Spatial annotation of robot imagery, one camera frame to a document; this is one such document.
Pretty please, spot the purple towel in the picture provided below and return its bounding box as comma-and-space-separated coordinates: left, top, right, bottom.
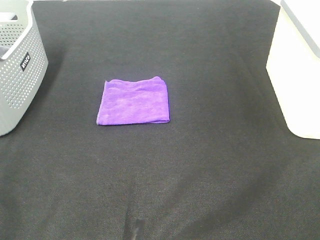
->
96, 76, 170, 126

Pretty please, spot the white plastic bin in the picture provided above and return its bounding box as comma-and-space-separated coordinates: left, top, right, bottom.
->
266, 0, 320, 140

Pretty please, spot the grey perforated laundry basket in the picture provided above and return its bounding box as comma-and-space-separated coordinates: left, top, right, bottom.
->
0, 0, 48, 136

